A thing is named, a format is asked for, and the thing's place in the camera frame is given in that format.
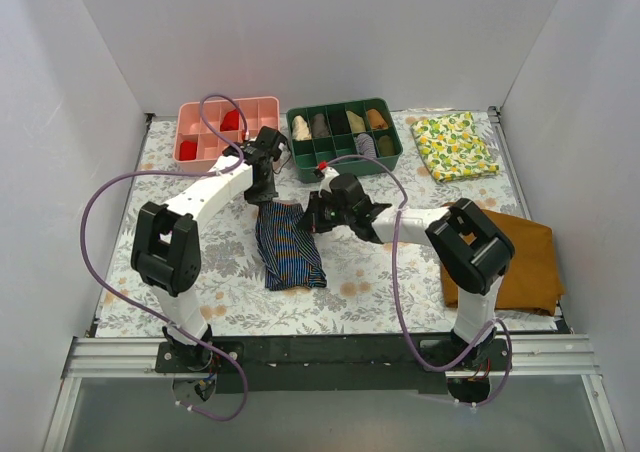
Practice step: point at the floral patterned table mat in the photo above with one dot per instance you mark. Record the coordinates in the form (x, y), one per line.
(370, 288)

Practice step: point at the olive green rolled underwear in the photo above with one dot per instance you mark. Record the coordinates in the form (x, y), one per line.
(386, 146)

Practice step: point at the black rolled underwear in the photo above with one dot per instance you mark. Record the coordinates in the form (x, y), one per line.
(339, 123)

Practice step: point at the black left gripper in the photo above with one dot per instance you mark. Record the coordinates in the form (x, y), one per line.
(260, 192)

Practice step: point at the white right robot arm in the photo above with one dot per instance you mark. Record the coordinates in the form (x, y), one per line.
(474, 252)

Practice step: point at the green divided organizer box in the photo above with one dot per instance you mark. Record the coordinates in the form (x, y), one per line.
(308, 155)

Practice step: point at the beige yellow rolled underwear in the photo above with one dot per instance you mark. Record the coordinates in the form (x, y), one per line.
(356, 122)

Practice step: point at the lemon print folded cloth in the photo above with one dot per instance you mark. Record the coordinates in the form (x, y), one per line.
(451, 149)

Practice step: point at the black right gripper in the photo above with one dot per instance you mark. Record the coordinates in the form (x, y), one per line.
(315, 217)

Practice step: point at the orange brown rolled underwear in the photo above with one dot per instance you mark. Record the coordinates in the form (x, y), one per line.
(376, 120)

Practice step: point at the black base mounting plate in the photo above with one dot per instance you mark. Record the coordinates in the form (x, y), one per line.
(321, 363)

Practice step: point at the pink divided organizer box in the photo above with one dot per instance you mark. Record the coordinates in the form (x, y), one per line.
(259, 112)

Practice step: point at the cream rolled underwear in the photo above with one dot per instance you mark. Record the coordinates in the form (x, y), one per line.
(300, 131)

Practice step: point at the mustard brown folded cloth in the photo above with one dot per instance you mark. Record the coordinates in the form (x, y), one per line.
(532, 283)

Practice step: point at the red rolled sock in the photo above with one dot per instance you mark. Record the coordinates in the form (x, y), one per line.
(187, 151)
(231, 121)

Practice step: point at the navy striped underwear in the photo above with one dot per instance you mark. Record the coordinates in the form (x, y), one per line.
(290, 255)

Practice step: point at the aluminium frame rail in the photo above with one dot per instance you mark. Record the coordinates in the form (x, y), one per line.
(548, 354)

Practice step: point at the red rolled sock bottom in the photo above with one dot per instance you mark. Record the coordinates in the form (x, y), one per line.
(187, 151)

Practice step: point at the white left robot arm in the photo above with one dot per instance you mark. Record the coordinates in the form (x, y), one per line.
(166, 250)

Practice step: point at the red rolled sock top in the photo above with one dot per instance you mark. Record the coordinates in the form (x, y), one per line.
(231, 121)

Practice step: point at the grey striped rolled underwear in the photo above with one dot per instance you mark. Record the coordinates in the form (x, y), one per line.
(365, 145)

